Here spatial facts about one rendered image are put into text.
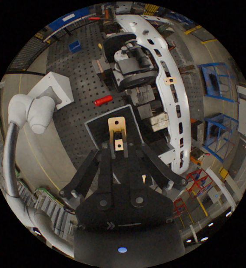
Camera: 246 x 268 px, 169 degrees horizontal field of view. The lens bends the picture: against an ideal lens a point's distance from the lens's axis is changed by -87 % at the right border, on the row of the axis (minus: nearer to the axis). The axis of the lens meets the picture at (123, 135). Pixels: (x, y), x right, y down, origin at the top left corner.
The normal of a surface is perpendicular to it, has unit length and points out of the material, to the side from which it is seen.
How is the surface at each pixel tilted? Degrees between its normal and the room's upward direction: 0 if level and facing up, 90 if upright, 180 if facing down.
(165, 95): 0
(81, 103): 0
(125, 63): 0
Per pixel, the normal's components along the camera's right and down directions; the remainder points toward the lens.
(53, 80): 0.23, 0.88
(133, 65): 0.08, 0.36
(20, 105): 0.85, -0.29
